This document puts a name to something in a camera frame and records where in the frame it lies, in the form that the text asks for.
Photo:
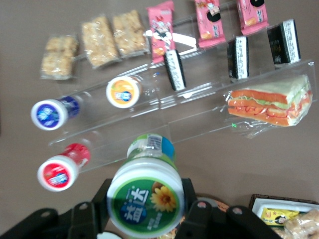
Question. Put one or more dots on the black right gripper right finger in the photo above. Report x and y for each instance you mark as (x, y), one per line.
(219, 224)

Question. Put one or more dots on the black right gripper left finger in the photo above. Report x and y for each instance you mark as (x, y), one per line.
(74, 221)

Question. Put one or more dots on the green gum bottle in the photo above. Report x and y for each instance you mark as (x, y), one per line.
(144, 199)

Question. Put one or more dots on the red gum bottle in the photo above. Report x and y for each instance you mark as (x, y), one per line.
(57, 174)

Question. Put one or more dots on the blue gum bottle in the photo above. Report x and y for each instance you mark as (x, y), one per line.
(48, 114)

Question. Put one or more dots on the orange gum bottle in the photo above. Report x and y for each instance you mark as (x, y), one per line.
(122, 92)

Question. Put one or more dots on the basket with yellow pack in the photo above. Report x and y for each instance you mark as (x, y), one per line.
(259, 206)

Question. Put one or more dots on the yellow snack packet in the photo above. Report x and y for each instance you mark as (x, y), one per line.
(276, 216)

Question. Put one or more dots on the clear rice cracker pack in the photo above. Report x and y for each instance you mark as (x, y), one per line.
(129, 33)
(58, 58)
(99, 42)
(304, 224)

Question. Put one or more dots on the wrapped triangle sandwich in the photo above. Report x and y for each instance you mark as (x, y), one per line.
(269, 104)

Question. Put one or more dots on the black tissue pack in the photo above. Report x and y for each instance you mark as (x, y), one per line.
(174, 71)
(238, 58)

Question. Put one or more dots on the right black snack box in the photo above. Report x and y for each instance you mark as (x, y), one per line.
(284, 42)

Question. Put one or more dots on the pink snack packet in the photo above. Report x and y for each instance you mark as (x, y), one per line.
(160, 32)
(253, 15)
(209, 22)

